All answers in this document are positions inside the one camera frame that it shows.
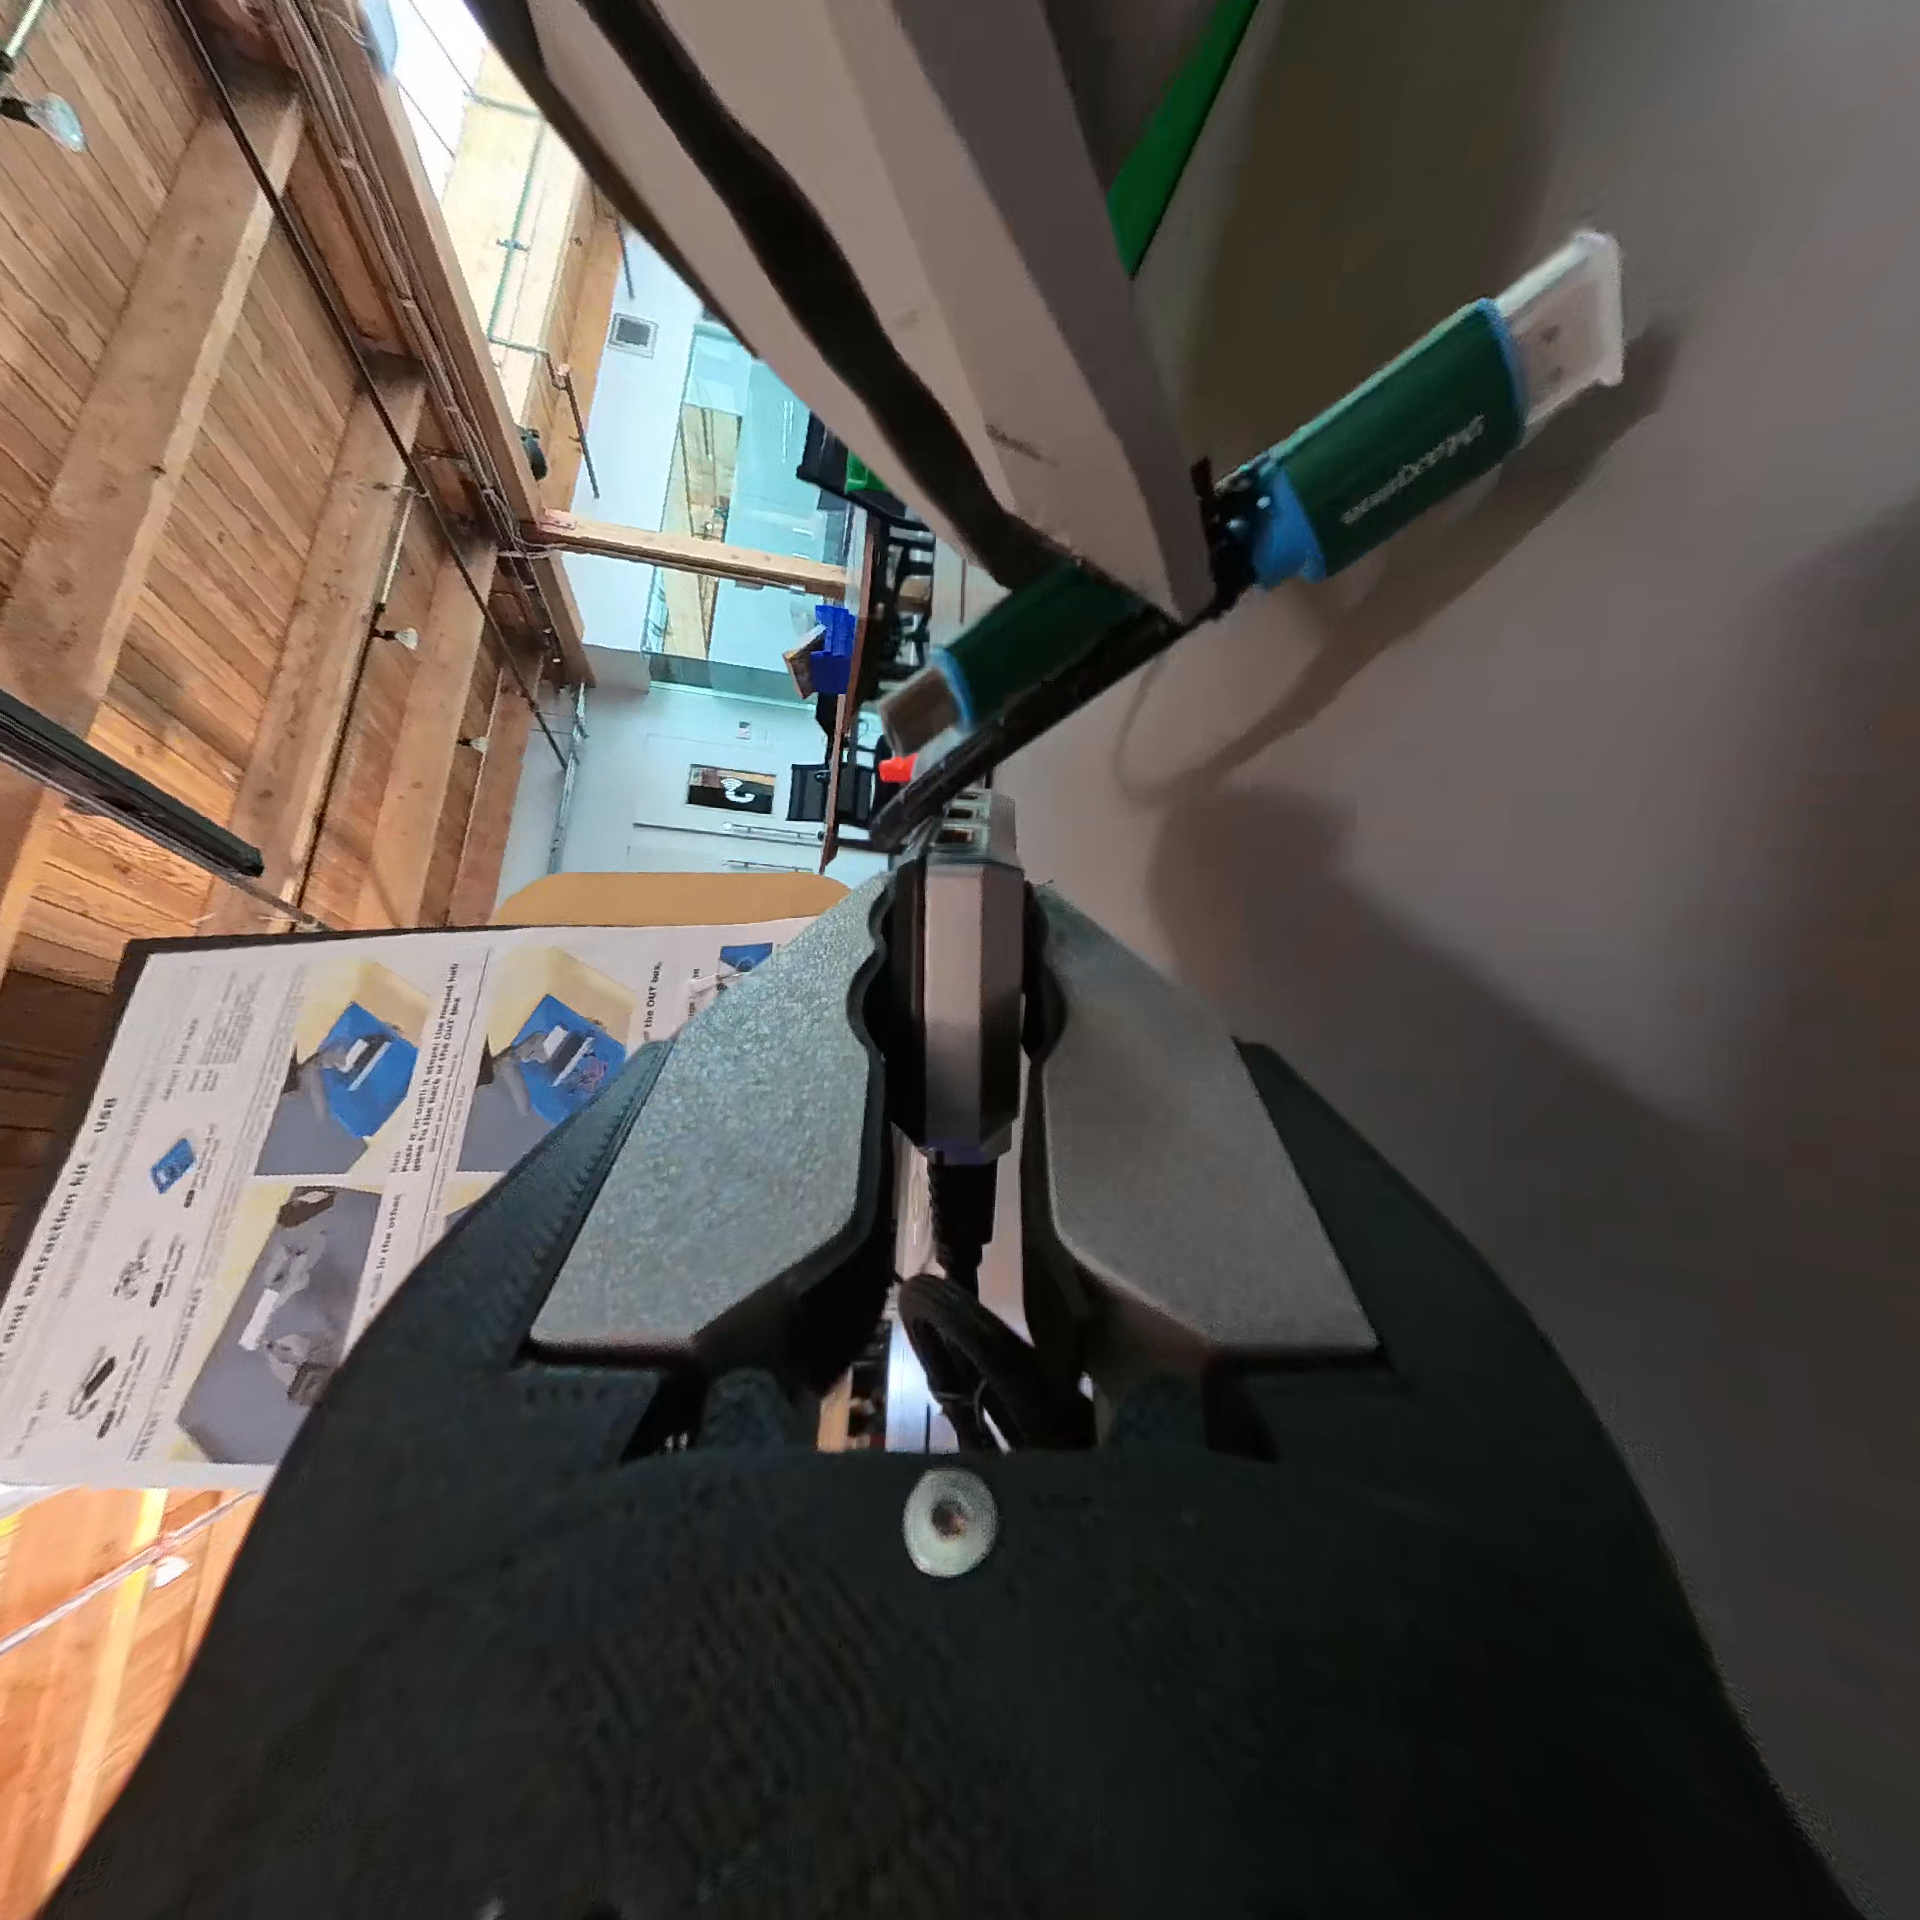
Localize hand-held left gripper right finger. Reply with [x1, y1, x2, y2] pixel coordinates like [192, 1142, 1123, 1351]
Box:
[1018, 881, 1383, 1381]

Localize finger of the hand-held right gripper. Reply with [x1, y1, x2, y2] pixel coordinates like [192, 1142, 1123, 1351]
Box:
[496, 0, 1090, 591]
[600, 0, 1223, 624]

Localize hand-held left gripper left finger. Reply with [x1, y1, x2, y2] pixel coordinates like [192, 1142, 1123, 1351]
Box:
[528, 877, 897, 1363]

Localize green storage bin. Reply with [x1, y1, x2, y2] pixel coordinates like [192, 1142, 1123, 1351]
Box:
[1107, 0, 1265, 275]

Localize thin black hub cable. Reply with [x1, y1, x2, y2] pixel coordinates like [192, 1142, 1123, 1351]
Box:
[897, 1145, 1098, 1452]

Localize brushed metal hub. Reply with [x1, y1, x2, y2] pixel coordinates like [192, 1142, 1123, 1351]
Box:
[880, 786, 1041, 1170]

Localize black braided cable green plugs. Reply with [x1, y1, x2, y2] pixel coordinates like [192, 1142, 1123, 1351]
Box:
[869, 228, 1630, 849]

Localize printed instruction sheet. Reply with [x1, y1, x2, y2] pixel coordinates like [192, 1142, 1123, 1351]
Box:
[0, 918, 819, 1496]

